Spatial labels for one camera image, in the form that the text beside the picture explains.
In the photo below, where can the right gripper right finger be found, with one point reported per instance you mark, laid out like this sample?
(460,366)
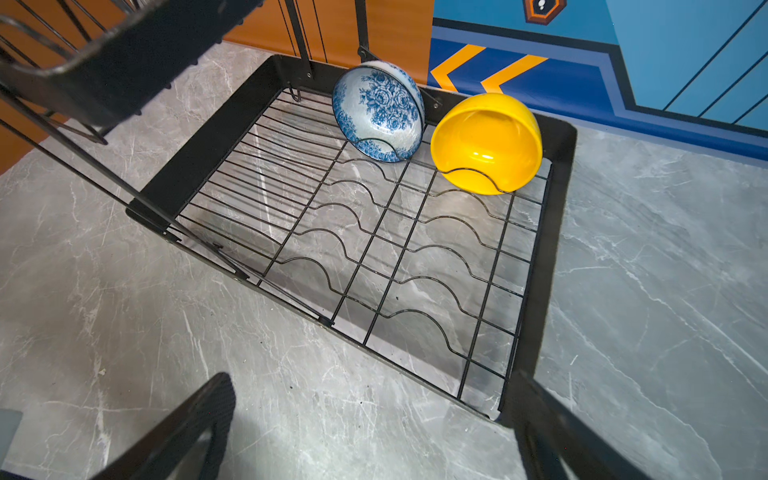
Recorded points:
(553,442)

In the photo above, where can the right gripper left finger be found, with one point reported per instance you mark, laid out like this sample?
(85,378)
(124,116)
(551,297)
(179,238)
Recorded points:
(208,410)

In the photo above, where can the yellow bowl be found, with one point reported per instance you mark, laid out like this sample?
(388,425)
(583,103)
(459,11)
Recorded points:
(488,144)

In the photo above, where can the blue white floral bowl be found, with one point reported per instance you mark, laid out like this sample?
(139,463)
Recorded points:
(380,111)

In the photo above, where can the black wire dish rack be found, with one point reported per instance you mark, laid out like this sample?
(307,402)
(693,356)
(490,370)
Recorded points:
(447,286)

